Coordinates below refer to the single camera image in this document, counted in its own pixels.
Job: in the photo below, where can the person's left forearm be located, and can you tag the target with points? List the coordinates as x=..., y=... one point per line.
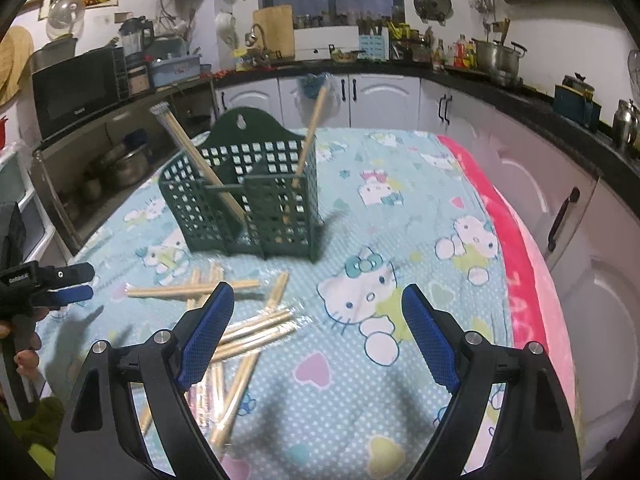
x=30, y=430

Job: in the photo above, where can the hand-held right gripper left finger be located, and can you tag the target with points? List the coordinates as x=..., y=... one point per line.
x=210, y=330

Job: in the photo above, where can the red plastic bin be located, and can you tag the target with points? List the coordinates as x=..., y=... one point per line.
x=3, y=132

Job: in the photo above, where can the person's left hand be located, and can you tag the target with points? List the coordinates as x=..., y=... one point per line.
x=29, y=359

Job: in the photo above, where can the group of condiment bottles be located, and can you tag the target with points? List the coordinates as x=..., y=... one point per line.
x=460, y=52

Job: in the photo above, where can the black microwave oven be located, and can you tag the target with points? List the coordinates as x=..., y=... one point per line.
x=75, y=90

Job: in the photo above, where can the green plastic utensil basket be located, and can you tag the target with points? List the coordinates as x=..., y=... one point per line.
x=280, y=200

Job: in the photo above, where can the blender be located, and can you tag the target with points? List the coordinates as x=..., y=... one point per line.
x=132, y=37

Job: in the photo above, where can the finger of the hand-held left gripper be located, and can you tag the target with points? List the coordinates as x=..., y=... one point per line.
x=70, y=274
x=75, y=294

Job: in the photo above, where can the steel pot with lid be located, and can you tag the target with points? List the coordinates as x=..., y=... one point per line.
x=125, y=165

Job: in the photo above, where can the white box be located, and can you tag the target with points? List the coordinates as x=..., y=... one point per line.
x=320, y=42

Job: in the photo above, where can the steel cooking pot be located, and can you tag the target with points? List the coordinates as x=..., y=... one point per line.
x=495, y=60

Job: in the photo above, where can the wooden cutting board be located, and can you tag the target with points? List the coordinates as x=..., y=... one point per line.
x=275, y=30

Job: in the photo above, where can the blue cutlery holder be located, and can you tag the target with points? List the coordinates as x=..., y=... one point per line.
x=372, y=47

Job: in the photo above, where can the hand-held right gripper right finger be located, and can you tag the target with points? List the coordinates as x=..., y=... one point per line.
x=430, y=340

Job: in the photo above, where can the pile of chopsticks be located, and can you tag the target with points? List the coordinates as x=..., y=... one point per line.
x=250, y=334

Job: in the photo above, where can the clear glass bowl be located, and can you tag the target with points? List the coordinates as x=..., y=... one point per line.
x=65, y=15

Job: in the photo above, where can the blue metal container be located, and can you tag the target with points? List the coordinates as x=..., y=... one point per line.
x=575, y=105

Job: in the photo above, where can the plastic-wrapped chopstick pair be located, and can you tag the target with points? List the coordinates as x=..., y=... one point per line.
x=187, y=145
x=312, y=125

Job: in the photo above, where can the white drawer cabinet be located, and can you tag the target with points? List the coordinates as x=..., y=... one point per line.
x=15, y=195

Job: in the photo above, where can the cat print blue blanket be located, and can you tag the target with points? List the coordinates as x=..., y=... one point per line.
x=350, y=385

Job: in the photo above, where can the steel kettle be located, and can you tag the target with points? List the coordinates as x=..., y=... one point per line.
x=627, y=125

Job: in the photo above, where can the blue dish bin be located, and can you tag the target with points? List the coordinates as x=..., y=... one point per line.
x=172, y=72

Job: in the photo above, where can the steel pot lid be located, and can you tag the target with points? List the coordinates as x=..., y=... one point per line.
x=432, y=5

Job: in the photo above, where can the pink blanket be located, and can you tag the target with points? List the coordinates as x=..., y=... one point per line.
x=525, y=285

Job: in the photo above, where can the woven bamboo tray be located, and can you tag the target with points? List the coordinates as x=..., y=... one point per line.
x=12, y=65

